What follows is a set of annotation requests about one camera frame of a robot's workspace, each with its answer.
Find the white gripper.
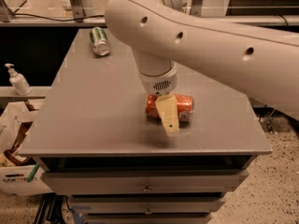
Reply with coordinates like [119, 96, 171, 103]
[138, 63, 179, 136]

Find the white paper bag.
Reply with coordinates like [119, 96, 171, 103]
[0, 102, 39, 153]

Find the green marker pen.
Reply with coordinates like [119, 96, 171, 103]
[26, 164, 39, 183]

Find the top cabinet drawer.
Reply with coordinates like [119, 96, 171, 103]
[42, 170, 249, 195]

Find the green soda can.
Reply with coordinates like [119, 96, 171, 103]
[90, 27, 111, 56]

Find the cabinet drawer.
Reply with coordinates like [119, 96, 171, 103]
[70, 195, 224, 214]
[86, 214, 211, 224]
[42, 170, 249, 195]

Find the bottom cabinet drawer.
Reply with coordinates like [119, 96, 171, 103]
[86, 214, 211, 224]

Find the grey drawer cabinet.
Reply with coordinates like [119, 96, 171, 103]
[21, 29, 271, 217]

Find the middle cabinet drawer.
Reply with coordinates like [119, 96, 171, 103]
[70, 195, 224, 214]

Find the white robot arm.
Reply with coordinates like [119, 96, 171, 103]
[105, 0, 299, 119]

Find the black cable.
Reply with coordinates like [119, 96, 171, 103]
[0, 0, 107, 22]

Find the white cardboard box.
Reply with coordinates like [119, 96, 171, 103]
[0, 165, 51, 196]

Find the white pump bottle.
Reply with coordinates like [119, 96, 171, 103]
[5, 63, 32, 96]

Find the red coke can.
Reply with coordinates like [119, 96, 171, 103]
[146, 94, 194, 122]

